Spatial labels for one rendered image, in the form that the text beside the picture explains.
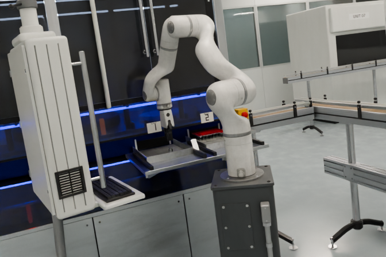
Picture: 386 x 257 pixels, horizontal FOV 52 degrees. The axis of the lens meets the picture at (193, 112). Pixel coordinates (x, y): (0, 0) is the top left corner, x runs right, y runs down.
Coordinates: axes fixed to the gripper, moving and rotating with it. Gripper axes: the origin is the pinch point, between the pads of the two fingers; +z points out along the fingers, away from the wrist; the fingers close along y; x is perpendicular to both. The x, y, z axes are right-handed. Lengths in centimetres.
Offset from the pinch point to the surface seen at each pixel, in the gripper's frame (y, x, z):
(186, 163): -20.9, -1.4, 11.2
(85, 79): -33, 42, -37
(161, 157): -7.0, 7.5, 9.0
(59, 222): -6, 63, 30
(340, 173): 12, -123, 52
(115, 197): -28.5, 37.0, 17.2
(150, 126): 18.8, 4.8, -4.4
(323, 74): 288, -338, 8
